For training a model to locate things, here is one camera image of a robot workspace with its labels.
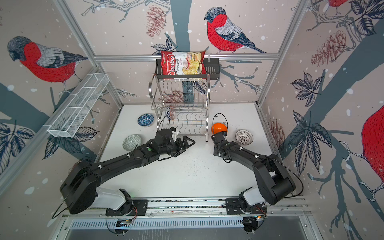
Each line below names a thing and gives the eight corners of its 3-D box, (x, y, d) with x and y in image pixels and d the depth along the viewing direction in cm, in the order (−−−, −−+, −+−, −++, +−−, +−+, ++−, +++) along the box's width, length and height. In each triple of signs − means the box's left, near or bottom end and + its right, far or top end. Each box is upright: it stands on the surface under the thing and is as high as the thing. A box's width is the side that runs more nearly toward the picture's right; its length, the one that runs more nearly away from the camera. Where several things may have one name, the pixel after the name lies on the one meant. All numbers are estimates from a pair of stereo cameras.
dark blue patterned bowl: (139, 127, 109) (136, 122, 105) (142, 118, 115) (139, 113, 111) (153, 127, 109) (151, 122, 105) (155, 118, 115) (154, 113, 111)
